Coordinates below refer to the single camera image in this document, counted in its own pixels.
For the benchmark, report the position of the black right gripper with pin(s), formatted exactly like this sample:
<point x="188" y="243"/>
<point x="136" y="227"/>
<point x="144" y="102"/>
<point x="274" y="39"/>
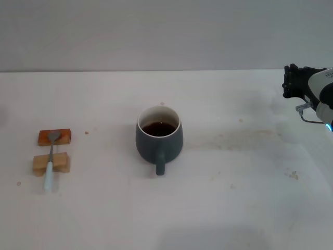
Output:
<point x="301" y="83"/>

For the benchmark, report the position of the dark grey ceramic coffee cup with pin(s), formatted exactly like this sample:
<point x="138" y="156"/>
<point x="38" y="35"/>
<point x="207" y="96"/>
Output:
<point x="148" y="148"/>

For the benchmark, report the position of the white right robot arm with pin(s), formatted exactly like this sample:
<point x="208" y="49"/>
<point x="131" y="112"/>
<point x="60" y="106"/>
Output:
<point x="326" y="114"/>

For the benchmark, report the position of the reddish brown wooden block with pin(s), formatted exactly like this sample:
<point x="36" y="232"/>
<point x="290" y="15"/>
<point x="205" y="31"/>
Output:
<point x="66" y="136"/>

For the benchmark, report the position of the light wooden block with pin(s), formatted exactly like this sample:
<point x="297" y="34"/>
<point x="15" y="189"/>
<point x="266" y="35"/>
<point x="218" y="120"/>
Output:
<point x="61" y="162"/>

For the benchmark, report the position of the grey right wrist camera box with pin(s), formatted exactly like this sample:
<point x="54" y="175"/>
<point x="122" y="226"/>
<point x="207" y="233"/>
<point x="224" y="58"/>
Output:
<point x="325" y="80"/>

